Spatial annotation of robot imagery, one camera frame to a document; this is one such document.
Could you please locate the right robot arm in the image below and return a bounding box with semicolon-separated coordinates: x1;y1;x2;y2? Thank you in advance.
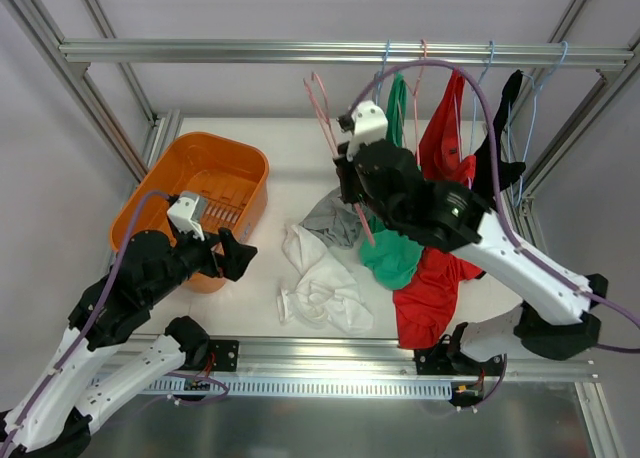
334;140;601;375

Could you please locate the blue hanger of black top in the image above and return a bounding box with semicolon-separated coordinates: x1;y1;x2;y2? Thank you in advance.
509;40;569;208

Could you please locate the green tank top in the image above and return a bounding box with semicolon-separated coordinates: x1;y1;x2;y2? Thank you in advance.
359;73;423;291

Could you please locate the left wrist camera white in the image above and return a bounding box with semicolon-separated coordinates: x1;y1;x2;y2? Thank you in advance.
167;191;207;241

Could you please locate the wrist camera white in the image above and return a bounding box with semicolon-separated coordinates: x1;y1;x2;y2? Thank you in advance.
167;191;207;241
338;100;388;161

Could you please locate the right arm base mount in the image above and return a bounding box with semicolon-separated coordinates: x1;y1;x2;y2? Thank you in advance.
414;341;507;412

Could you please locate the aluminium hanging rail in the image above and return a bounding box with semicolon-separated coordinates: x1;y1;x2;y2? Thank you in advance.
58;38;639;71

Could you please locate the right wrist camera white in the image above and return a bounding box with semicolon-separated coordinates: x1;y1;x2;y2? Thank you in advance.
338;100;388;161

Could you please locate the slotted white cable duct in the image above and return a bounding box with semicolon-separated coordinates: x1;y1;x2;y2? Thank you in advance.
143;376;453;401

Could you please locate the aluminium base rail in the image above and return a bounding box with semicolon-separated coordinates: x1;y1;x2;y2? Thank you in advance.
129;335;601;379

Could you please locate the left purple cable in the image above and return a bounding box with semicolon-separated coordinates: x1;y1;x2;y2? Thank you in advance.
0;190;174;442

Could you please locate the pink hanger of green top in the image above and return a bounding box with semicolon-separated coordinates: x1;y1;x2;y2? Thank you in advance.
407;67;425;163

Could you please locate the white tank top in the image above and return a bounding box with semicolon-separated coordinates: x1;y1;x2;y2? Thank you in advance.
276;225;374;336

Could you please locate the blue hanger of grey top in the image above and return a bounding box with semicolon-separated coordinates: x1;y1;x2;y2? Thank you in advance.
372;40;391;105

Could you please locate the black tank top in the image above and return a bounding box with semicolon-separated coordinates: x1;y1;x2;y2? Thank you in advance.
472;69;526;209

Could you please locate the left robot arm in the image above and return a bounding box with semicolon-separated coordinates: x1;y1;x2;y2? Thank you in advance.
1;228;258;457

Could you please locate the grey tank top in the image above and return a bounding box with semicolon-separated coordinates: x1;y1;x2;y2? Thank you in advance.
299;188;364;249

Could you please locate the red tank top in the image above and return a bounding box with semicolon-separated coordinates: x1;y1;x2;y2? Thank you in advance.
393;71;482;350

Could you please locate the orange plastic tub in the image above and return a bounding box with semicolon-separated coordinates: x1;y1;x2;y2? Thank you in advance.
110;131;271;294

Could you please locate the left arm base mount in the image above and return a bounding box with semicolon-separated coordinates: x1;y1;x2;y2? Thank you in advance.
207;339;240;373

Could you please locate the blue hanger of red top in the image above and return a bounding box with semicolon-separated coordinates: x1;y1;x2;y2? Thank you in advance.
452;39;496;189

